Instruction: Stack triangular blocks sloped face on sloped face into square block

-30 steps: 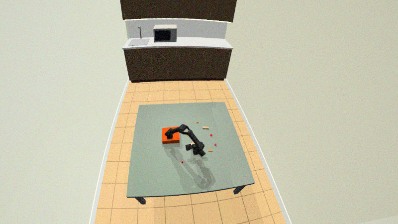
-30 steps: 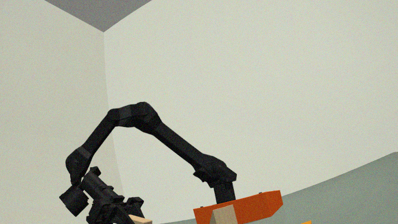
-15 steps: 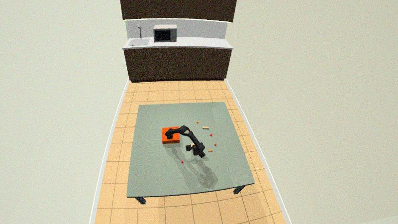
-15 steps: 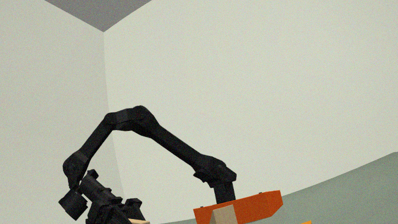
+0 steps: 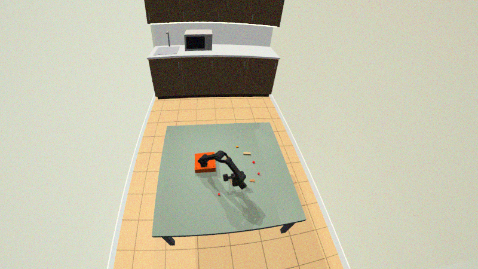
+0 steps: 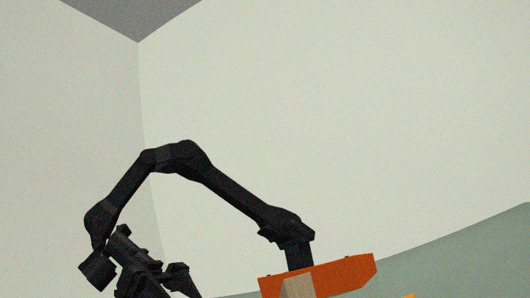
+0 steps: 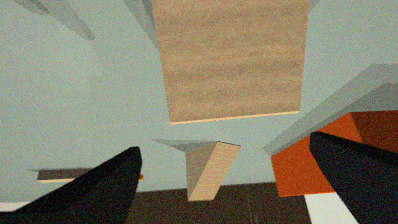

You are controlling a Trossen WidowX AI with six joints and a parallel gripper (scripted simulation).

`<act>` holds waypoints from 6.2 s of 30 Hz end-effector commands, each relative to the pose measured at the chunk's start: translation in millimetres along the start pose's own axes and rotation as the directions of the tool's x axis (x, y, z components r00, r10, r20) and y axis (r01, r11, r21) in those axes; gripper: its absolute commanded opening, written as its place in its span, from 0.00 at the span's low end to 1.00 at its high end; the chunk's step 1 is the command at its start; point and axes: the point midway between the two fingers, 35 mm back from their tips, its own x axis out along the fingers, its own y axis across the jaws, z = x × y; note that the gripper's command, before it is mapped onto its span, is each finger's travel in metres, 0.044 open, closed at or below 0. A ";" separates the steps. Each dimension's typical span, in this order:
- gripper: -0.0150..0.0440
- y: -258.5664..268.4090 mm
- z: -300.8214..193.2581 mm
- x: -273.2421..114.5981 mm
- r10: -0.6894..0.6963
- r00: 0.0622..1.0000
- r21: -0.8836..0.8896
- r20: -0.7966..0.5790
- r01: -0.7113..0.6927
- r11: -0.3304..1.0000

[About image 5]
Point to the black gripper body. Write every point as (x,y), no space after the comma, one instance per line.
(226,177)

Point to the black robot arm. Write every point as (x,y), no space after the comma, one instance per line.
(238,177)

